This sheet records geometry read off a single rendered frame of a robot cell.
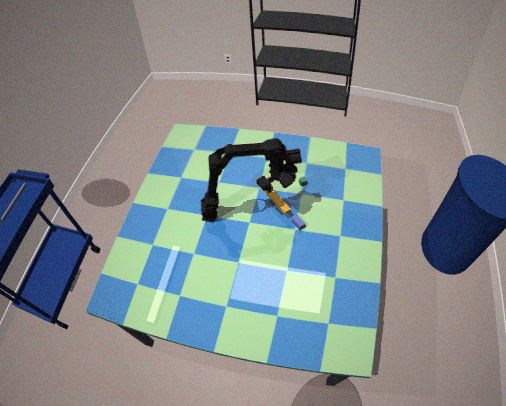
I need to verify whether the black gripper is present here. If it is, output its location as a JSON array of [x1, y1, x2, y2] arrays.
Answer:
[[256, 163, 297, 193]]

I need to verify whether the orange long bar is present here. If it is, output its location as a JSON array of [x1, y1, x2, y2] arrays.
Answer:
[[264, 184, 291, 214]]

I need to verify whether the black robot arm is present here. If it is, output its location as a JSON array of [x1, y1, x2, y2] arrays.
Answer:
[[201, 138, 302, 223]]

